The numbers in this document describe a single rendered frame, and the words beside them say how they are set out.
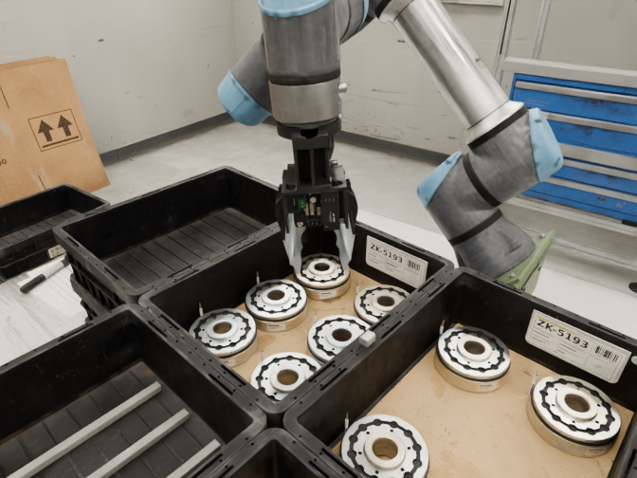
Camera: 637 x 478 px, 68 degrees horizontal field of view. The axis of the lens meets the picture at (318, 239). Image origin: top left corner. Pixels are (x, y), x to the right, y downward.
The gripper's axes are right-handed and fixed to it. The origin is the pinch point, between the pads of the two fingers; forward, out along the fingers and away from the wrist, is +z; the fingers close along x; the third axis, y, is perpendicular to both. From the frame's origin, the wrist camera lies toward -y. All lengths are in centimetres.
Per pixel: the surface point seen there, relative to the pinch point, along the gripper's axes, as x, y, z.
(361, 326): 5.4, -2.4, 14.7
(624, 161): 130, -130, 50
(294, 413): -4.1, 19.0, 7.0
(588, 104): 118, -145, 29
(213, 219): -24, -43, 15
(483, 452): 18.1, 17.6, 18.6
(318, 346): -1.3, 1.7, 14.2
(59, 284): -61, -36, 25
